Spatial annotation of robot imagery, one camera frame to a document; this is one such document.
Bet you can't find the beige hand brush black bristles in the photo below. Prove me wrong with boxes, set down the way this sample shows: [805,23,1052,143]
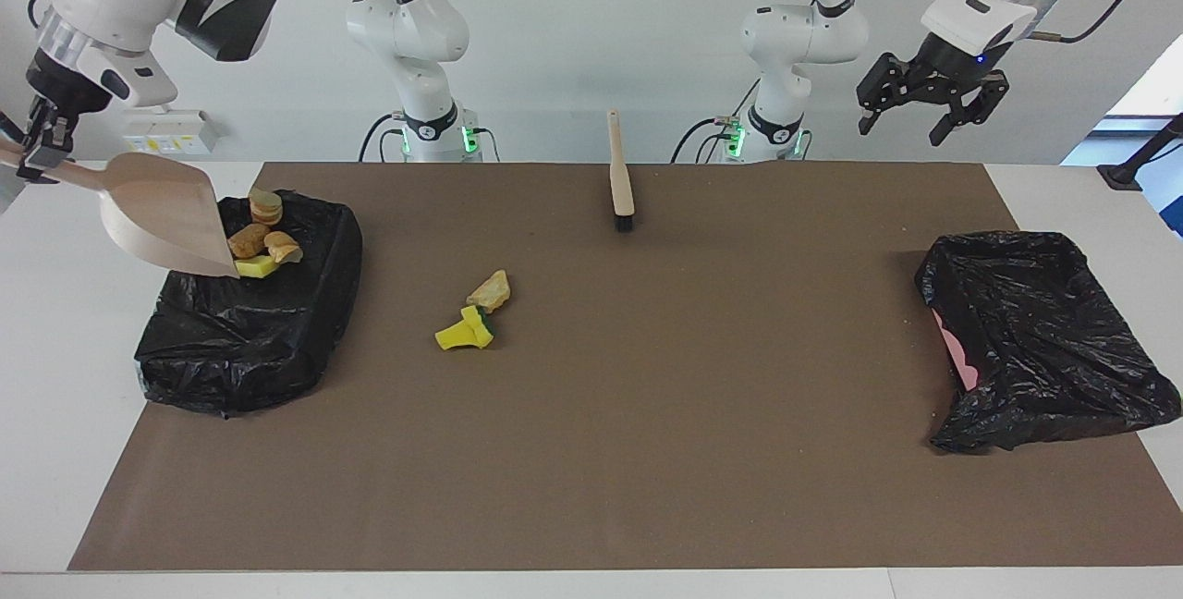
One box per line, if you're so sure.
[606,109,639,232]

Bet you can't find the brown oval rock chunk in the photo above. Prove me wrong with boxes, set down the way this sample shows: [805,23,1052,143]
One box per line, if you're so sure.
[227,223,272,261]

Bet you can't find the brown table mat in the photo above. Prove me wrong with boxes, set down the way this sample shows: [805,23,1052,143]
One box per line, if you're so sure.
[67,162,1183,572]

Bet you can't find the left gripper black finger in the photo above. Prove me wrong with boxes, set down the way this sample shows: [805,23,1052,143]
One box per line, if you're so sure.
[856,53,926,137]
[929,71,1010,148]

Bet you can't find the beige plastic dustpan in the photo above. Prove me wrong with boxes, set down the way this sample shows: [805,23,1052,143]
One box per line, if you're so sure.
[0,139,241,279]

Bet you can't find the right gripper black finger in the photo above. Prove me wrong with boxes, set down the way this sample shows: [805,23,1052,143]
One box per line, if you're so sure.
[36,116,74,183]
[16,99,44,177]

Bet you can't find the yellow and green sponge piece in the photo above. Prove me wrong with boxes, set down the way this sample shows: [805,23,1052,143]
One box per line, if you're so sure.
[434,305,497,351]

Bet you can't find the black bag bin pink inside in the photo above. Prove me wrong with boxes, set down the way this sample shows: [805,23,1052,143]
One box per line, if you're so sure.
[914,230,1183,455]

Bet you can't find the black bag lined bin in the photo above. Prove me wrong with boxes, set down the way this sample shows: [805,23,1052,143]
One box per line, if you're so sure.
[134,189,364,420]

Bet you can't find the white wall power socket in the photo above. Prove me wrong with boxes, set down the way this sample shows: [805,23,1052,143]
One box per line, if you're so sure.
[122,109,220,157]

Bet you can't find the black base power cable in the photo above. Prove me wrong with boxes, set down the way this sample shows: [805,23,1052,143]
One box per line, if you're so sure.
[359,112,409,164]
[671,114,740,164]

